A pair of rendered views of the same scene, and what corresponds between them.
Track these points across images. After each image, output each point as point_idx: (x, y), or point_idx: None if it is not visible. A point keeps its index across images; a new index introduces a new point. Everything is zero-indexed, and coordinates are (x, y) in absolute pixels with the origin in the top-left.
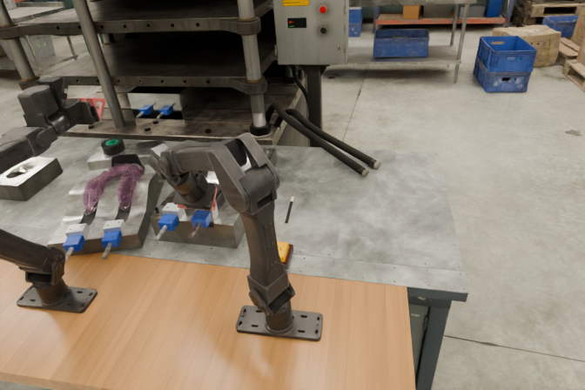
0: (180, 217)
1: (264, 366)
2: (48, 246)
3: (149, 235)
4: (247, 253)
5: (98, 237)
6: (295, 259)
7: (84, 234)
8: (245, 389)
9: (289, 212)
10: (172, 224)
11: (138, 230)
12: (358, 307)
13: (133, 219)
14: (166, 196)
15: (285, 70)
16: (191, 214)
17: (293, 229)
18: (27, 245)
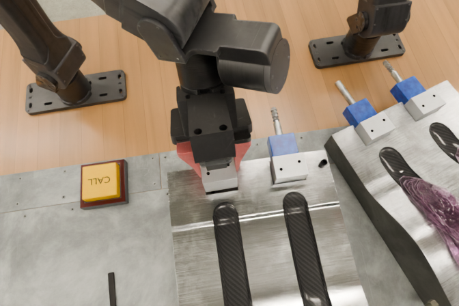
0: (270, 165)
1: (82, 49)
2: (379, 5)
3: (335, 172)
4: (154, 181)
5: (385, 112)
6: (76, 190)
7: (407, 104)
8: (94, 29)
9: (110, 304)
10: (268, 140)
11: (337, 143)
12: None
13: (367, 162)
14: (395, 287)
15: None
16: (257, 177)
17: (93, 259)
18: None
